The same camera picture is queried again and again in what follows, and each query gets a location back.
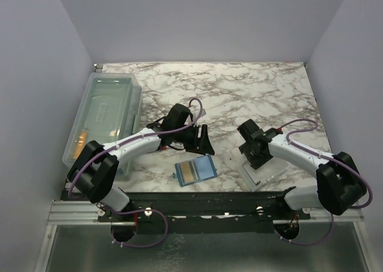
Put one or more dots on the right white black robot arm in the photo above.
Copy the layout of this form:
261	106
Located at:
339	185

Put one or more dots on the orange tool in bin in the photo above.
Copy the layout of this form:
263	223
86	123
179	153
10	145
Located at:
80	143

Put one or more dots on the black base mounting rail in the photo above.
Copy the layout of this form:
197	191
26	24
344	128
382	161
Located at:
203	203

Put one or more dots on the clear acrylic card box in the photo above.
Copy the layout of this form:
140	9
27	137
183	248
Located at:
256	179

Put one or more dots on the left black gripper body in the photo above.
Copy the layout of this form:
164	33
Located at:
188	137

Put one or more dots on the teal leather card holder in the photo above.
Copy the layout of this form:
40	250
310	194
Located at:
205	170

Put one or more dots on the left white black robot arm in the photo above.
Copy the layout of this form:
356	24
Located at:
94	170

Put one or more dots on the gold credit card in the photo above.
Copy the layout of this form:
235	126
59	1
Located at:
188	172

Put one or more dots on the aluminium extrusion rail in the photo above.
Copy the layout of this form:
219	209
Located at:
84	213

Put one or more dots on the clear plastic storage bin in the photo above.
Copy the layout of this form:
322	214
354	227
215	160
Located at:
110	110

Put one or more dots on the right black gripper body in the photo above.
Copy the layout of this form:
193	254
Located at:
256	160

